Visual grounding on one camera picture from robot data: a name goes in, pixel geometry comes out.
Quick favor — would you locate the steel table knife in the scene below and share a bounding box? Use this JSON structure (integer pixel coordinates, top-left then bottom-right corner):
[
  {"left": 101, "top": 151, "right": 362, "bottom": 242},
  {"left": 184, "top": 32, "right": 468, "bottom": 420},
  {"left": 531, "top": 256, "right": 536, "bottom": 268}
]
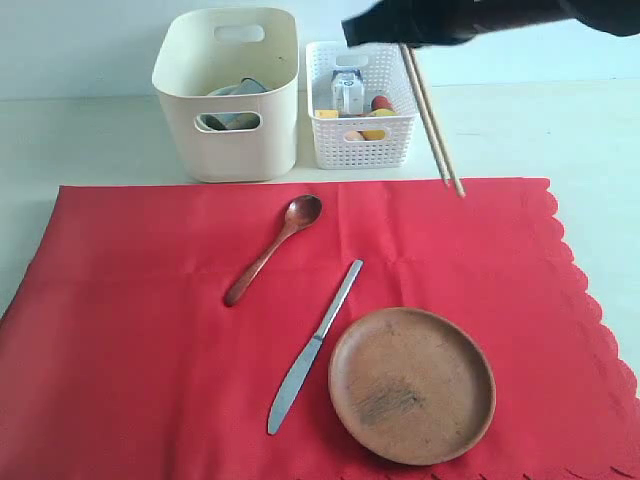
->
[{"left": 267, "top": 259, "right": 364, "bottom": 435}]

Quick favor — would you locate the small white perforated basket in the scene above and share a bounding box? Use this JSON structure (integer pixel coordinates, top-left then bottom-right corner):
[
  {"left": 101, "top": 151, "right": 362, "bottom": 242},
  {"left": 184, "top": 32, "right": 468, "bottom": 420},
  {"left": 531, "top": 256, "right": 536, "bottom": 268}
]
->
[{"left": 305, "top": 41, "right": 418, "bottom": 169}]

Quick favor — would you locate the dark wooden spoon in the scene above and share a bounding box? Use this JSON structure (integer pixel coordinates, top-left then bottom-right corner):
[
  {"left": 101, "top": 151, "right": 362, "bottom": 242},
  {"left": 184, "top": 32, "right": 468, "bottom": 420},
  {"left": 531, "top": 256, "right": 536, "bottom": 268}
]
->
[{"left": 223, "top": 194, "right": 323, "bottom": 307}]

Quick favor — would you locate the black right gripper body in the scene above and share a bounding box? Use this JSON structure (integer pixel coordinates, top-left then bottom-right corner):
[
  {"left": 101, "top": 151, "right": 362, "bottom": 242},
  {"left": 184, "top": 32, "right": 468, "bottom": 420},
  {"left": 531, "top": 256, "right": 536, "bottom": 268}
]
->
[{"left": 389, "top": 1, "right": 500, "bottom": 48}]

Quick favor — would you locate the wooden chopstick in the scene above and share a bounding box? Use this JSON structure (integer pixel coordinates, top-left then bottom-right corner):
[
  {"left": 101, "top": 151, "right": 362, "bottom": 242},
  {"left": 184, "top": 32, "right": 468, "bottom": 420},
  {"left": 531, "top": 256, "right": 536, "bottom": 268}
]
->
[
  {"left": 406, "top": 45, "right": 466, "bottom": 198},
  {"left": 399, "top": 44, "right": 449, "bottom": 186}
]

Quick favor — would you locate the brown egg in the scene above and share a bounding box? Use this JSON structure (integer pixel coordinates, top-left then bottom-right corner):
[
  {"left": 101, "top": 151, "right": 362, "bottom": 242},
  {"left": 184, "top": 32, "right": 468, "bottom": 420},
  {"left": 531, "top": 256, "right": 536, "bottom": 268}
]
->
[{"left": 344, "top": 131, "right": 365, "bottom": 142}]

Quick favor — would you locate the red sausage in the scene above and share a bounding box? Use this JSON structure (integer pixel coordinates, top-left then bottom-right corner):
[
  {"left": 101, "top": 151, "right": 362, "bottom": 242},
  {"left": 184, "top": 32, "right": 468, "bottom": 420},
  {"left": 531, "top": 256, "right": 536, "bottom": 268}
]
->
[{"left": 371, "top": 95, "right": 394, "bottom": 111}]

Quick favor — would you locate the brown wooden plate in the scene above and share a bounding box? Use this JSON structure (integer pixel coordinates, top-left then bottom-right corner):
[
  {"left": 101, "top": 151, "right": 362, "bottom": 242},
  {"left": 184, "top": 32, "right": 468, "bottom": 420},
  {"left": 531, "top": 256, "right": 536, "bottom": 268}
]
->
[{"left": 328, "top": 307, "right": 496, "bottom": 466}]

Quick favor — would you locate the large cream plastic bin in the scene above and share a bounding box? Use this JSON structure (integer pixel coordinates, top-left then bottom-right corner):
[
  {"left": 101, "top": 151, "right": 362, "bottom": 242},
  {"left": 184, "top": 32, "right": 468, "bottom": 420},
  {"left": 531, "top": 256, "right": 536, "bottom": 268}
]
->
[{"left": 152, "top": 7, "right": 299, "bottom": 182}]

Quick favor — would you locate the yellow lemon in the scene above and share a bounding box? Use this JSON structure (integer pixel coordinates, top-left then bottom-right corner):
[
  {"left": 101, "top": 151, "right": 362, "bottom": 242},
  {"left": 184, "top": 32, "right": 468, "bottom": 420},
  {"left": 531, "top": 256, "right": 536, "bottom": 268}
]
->
[{"left": 360, "top": 108, "right": 396, "bottom": 141}]

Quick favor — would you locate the yellow cheese wedge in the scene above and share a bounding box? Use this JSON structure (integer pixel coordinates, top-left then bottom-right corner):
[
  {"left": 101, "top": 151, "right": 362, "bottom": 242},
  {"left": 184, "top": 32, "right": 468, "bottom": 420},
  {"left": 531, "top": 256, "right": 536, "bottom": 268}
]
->
[{"left": 314, "top": 109, "right": 339, "bottom": 119}]

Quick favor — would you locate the white ceramic bowl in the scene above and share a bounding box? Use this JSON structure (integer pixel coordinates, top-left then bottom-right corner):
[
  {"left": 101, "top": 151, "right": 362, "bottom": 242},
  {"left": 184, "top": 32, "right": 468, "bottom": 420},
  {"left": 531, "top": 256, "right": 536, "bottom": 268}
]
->
[{"left": 199, "top": 84, "right": 239, "bottom": 131}]

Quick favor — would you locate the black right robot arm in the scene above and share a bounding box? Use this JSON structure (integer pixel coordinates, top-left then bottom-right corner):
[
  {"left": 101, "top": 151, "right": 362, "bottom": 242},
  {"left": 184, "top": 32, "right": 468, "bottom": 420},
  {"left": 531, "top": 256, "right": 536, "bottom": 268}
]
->
[{"left": 341, "top": 0, "right": 639, "bottom": 48}]

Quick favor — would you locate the red table cloth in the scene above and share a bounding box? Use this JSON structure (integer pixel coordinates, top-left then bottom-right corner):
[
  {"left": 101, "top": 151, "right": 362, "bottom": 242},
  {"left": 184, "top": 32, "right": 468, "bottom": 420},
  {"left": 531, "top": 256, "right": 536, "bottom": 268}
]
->
[{"left": 1, "top": 178, "right": 639, "bottom": 479}]

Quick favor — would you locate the blue white milk carton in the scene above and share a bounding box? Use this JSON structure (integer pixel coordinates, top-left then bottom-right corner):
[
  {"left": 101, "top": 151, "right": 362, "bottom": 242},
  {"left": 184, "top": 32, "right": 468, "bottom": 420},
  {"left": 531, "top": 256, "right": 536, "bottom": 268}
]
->
[{"left": 331, "top": 68, "right": 365, "bottom": 116}]

